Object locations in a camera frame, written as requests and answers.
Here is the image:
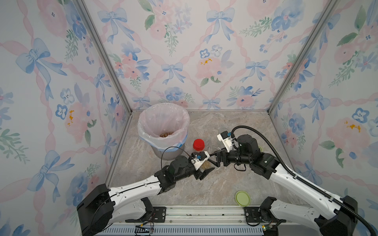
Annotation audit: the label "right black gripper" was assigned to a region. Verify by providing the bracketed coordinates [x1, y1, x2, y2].
[205, 145, 251, 167]

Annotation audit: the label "green lid jar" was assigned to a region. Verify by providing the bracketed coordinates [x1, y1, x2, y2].
[206, 127, 228, 153]
[200, 159, 218, 173]

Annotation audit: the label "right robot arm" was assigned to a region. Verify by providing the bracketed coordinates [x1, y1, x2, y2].
[213, 131, 358, 236]

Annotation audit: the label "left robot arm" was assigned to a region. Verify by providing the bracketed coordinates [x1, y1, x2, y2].
[77, 151, 212, 236]

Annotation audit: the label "peanuts inside trash bin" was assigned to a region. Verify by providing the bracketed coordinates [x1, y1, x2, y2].
[160, 132, 173, 138]

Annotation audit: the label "red lid peanut jar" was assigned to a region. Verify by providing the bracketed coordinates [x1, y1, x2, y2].
[193, 139, 205, 152]

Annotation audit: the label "grey mesh trash bin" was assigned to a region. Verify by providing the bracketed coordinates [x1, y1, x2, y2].
[151, 143, 185, 161]

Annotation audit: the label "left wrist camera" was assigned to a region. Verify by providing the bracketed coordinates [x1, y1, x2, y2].
[190, 151, 210, 171]

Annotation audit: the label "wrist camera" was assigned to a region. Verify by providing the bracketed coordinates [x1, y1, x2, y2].
[217, 131, 234, 152]
[190, 151, 210, 171]

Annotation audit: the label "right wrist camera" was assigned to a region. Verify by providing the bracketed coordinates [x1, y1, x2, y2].
[217, 131, 234, 152]

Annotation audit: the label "thin black left cable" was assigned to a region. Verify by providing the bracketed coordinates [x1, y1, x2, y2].
[160, 147, 193, 170]

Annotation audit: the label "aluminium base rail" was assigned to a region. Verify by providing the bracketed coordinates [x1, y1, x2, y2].
[98, 205, 320, 236]

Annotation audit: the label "black corrugated cable conduit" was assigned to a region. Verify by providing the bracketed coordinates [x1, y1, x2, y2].
[231, 125, 376, 236]

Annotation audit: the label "left aluminium corner post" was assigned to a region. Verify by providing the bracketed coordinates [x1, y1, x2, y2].
[73, 0, 132, 115]

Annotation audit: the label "aluminium corner post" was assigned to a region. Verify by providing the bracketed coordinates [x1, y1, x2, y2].
[73, 0, 132, 115]
[267, 0, 340, 115]

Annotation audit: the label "right aluminium corner post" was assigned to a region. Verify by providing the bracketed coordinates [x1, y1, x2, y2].
[267, 0, 340, 115]

